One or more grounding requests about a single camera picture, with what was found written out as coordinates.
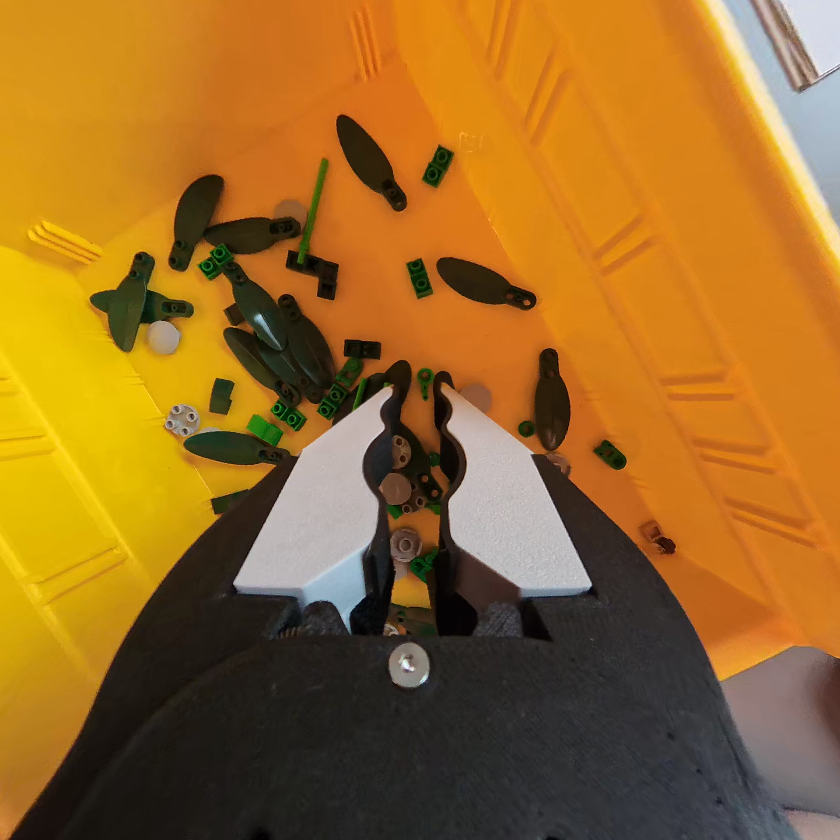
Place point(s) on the scattered small green brick pieces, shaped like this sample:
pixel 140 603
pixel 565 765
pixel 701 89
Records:
pixel 420 279

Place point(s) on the black angled brick plate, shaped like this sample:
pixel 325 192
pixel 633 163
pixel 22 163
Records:
pixel 321 266

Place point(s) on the yellow plastic bin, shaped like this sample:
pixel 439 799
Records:
pixel 590 197

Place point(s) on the scattered grey round brick pieces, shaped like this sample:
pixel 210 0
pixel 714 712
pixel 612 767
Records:
pixel 163 336

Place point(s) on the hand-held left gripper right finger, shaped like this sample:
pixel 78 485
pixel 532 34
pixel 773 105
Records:
pixel 512 525

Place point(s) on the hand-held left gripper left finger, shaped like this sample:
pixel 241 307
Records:
pixel 315 525

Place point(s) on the small dark brown brick piece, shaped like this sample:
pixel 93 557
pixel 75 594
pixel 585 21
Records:
pixel 666 544

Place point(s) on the thin green brick bar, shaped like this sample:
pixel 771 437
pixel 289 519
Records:
pixel 313 210

